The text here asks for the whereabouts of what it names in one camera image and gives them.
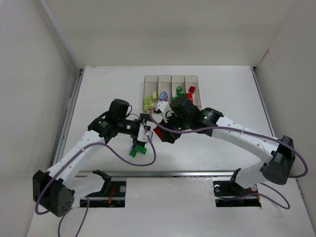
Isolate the red round lego stack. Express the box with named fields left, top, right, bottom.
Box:
left=186, top=93, right=194, bottom=102

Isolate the green square lego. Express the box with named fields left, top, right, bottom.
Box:
left=176, top=85, right=183, bottom=96

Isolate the red square lego brick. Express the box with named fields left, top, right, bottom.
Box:
left=189, top=86, right=196, bottom=93

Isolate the purple lime lego cluster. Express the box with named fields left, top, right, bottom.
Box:
left=159, top=91, right=168, bottom=101

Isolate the green purple lego plate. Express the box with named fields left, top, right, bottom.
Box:
left=129, top=144, right=147, bottom=158

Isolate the red green lego stack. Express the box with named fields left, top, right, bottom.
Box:
left=154, top=127, right=162, bottom=139

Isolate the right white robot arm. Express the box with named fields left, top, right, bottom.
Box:
left=154, top=97, right=295, bottom=189

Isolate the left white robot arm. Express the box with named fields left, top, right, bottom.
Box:
left=33, top=99, right=152, bottom=217

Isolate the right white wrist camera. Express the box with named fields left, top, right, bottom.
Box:
left=154, top=101, right=173, bottom=123

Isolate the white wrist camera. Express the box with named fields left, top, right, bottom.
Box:
left=154, top=101, right=173, bottom=123
left=137, top=124, right=153, bottom=143

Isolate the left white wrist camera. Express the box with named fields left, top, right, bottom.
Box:
left=137, top=124, right=153, bottom=143

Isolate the aluminium rail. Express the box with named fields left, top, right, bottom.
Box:
left=81, top=168, right=288, bottom=177

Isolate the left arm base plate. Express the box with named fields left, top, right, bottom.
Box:
left=88, top=180, right=126, bottom=208

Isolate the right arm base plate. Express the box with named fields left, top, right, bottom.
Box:
left=213, top=180, right=261, bottom=207

